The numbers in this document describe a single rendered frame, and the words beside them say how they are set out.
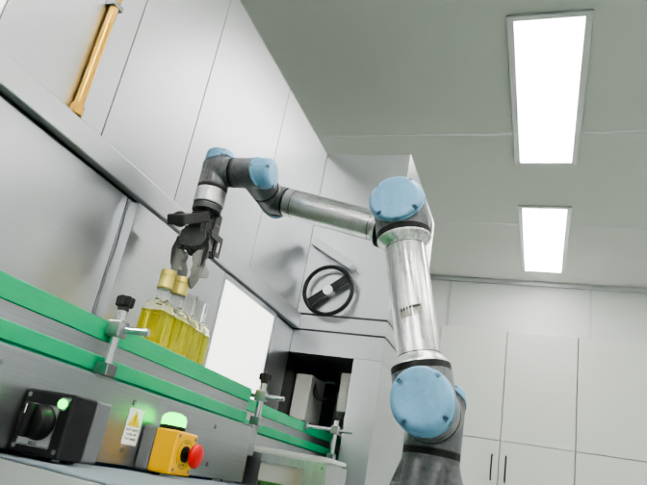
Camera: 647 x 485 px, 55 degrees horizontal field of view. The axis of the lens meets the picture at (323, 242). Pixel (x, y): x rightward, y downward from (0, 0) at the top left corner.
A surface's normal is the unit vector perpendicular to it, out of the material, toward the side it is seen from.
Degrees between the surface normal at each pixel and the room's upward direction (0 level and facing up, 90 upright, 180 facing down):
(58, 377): 90
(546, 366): 90
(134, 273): 90
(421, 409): 95
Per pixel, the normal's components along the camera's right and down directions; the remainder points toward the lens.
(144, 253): 0.94, 0.04
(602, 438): -0.29, -0.39
